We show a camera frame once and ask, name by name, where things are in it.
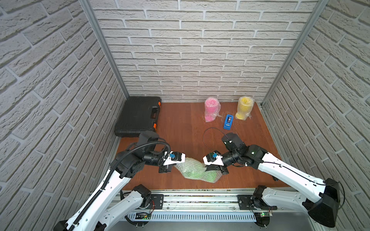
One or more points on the green plastic wine glass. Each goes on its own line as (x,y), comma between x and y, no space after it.
(202,175)

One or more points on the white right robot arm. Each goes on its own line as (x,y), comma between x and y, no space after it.
(318,198)

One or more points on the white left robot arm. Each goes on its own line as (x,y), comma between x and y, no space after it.
(96,214)

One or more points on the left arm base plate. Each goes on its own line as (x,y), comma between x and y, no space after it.
(155,201)

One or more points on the blue tape dispenser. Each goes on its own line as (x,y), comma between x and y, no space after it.
(228,122)

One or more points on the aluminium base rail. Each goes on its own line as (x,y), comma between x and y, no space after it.
(200,206)

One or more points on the black plastic tool case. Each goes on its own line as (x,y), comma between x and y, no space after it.
(139,114)

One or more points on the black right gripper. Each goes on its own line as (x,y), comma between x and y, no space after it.
(216,167)

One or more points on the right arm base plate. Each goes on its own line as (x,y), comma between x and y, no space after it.
(251,202)

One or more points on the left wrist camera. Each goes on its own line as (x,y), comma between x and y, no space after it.
(171,158)

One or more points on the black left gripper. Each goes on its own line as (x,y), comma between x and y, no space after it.
(165,166)

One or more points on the yellow plastic wine glass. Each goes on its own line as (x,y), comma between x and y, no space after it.
(245,108)

